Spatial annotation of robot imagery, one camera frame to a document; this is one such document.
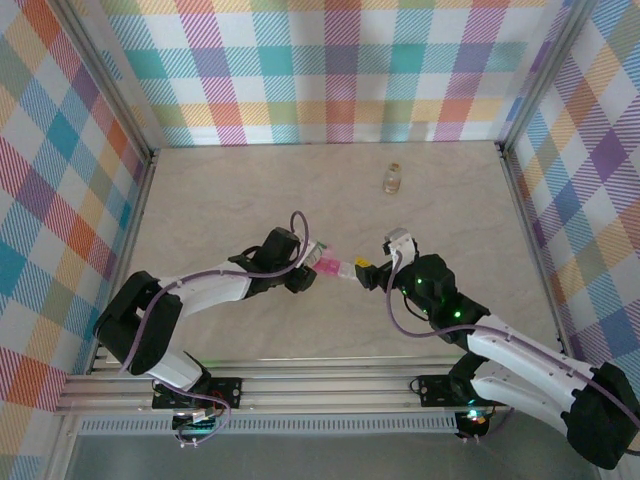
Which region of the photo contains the pink and clear pill organizer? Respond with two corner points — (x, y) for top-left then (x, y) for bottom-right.
(313, 255), (360, 282)

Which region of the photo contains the small amber glass bottle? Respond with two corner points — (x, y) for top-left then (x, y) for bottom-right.
(381, 160), (403, 197)

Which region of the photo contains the right control circuit board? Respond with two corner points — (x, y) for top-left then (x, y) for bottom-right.
(458, 407), (492, 437)

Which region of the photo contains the control circuit board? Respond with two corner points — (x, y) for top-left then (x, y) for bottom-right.
(171, 408), (221, 434)
(458, 407), (492, 437)

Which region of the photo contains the left control circuit board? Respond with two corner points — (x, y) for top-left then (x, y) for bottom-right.
(171, 408), (221, 434)

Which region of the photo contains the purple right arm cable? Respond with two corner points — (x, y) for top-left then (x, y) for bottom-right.
(385, 249), (640, 456)

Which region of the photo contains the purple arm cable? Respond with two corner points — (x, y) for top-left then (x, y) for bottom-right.
(118, 210), (314, 449)
(385, 249), (640, 456)

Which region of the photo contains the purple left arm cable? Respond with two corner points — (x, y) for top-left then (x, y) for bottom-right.
(118, 210), (314, 449)

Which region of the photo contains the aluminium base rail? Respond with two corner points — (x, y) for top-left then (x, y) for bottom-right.
(53, 355), (610, 417)

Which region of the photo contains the aluminium side rail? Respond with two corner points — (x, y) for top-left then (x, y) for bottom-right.
(494, 142), (576, 359)
(44, 149), (161, 480)

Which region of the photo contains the grey slotted cable duct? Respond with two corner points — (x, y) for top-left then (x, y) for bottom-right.
(78, 417), (460, 437)

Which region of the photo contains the aluminium frame post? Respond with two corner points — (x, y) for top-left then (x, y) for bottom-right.
(494, 0), (599, 154)
(58, 0), (160, 161)

